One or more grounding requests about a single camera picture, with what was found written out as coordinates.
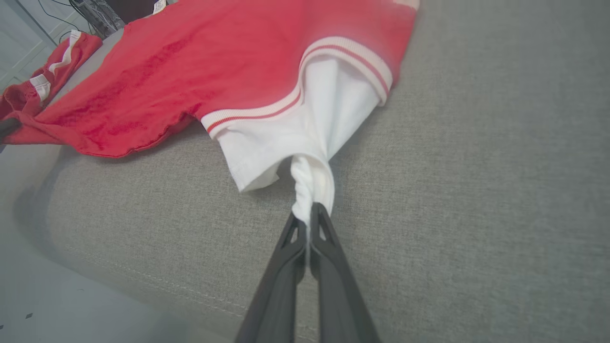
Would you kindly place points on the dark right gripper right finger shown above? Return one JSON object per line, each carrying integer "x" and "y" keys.
{"x": 336, "y": 295}

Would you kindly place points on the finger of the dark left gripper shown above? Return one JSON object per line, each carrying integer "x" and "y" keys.
{"x": 8, "y": 128}

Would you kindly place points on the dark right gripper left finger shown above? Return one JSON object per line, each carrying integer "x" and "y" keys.
{"x": 281, "y": 286}

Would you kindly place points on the red basketball shorts white trim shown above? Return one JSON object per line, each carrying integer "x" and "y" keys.
{"x": 28, "y": 90}

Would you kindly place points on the red basketball jersey white sleeves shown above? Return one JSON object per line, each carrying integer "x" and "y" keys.
{"x": 214, "y": 62}

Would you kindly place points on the grey perforated metal box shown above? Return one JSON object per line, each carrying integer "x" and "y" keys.
{"x": 102, "y": 12}

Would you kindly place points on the grey fabric sofa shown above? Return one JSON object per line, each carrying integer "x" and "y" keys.
{"x": 476, "y": 190}

